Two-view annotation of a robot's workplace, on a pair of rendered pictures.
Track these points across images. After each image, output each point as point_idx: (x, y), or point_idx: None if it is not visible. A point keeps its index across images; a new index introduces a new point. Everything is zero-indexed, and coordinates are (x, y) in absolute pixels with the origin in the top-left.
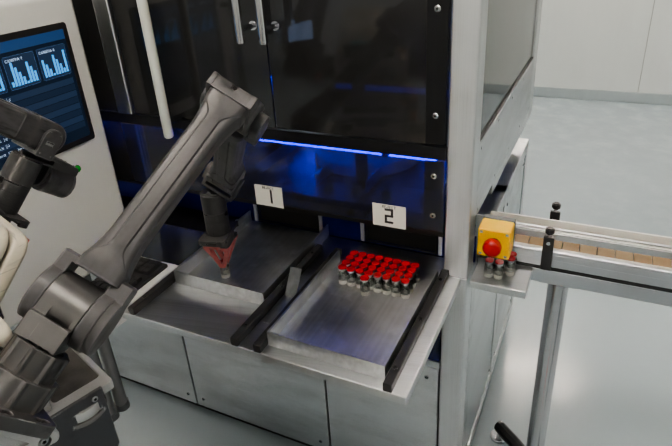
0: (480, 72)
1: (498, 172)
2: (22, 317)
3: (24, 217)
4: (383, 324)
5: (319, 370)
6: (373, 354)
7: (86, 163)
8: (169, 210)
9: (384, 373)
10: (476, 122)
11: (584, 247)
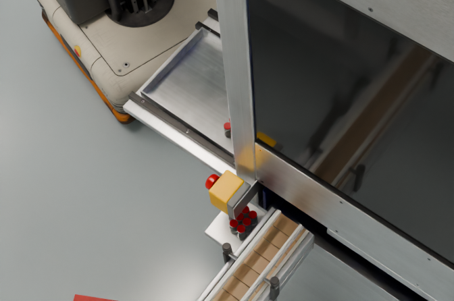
0: (233, 89)
1: (359, 249)
2: None
3: None
4: (198, 109)
5: (165, 61)
6: (168, 96)
7: None
8: None
9: (140, 94)
10: (231, 113)
11: (226, 297)
